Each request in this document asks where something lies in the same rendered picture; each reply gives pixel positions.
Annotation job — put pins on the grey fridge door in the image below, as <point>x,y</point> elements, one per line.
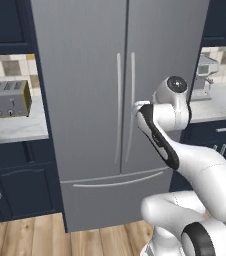
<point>81,93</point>
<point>161,50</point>

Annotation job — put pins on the navy drawer front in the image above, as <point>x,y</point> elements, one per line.
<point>8,154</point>
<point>205,133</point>

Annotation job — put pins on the grey fridge freezer drawer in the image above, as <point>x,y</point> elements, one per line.
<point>98,206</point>

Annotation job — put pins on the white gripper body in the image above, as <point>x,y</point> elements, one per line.
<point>140,106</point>

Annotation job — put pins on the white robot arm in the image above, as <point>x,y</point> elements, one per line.
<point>205,173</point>

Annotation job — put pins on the grey right fridge door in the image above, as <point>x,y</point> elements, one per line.
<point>161,50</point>

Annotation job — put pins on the grey toaster with yellow side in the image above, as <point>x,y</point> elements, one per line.
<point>5,99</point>

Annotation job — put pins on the navy lower cupboard door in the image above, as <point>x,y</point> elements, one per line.
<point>28,190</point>

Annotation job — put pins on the grey left fridge door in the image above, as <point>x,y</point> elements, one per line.
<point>81,93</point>

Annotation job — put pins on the silver coffee machine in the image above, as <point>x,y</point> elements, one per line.
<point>203,76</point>

